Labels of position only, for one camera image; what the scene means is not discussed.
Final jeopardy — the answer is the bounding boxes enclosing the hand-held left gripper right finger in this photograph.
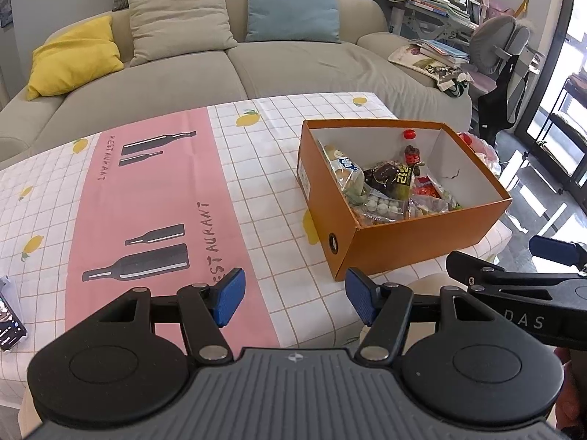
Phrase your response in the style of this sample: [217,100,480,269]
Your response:
[345,267,496,362]

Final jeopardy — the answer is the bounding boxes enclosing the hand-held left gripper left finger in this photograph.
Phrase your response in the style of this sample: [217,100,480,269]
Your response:
[98,267,247,362]

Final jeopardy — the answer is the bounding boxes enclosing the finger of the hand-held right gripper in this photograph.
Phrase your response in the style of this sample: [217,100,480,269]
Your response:
[446,251,587,288]
[529,235,587,269]

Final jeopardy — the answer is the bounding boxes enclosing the orange cardboard box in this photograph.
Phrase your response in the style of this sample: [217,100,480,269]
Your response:
[296,119,513,282]

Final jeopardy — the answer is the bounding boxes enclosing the clear packet of white candies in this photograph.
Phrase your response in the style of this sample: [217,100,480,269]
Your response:
[362,195,409,218]

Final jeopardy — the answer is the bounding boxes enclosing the red snack packet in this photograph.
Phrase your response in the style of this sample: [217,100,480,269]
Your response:
[413,176,443,200]

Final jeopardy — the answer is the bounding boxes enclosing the dark snack packet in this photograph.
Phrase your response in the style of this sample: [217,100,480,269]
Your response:
[0,276,27,353]
[367,160,416,202]

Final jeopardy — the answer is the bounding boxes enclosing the beige snack packet blue label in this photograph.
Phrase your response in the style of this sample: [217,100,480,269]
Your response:
[321,144,365,193]

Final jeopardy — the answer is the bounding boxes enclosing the trash bin with pink bag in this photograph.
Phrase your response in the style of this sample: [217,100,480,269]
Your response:
[459,132,503,179]

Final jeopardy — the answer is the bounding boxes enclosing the glass balcony door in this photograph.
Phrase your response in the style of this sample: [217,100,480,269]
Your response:
[514,0,587,221]

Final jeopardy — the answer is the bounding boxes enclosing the grey office chair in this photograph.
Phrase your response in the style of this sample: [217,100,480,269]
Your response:
[468,15,544,147]

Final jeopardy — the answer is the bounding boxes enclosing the stack of books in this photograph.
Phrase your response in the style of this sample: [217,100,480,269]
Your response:
[410,39,471,67]

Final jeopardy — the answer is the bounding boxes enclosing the stack of magazines and bag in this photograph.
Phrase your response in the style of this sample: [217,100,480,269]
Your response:
[387,45,475,99]

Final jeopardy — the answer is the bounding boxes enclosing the beige sofa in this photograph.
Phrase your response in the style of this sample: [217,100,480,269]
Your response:
[0,0,473,170]

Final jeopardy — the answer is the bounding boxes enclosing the white desk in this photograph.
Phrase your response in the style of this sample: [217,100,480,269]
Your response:
[362,0,542,74]

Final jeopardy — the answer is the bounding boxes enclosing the beige pillow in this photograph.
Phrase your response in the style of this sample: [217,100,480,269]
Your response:
[128,0,238,67]

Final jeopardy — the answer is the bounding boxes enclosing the pile of papers and books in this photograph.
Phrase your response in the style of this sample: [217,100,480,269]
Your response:
[362,0,480,23]

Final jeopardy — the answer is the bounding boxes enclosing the yellow pillow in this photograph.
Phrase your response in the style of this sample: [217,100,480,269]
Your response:
[26,15,125,102]

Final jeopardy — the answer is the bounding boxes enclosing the teal pillow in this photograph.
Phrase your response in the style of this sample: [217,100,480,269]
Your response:
[245,0,342,44]

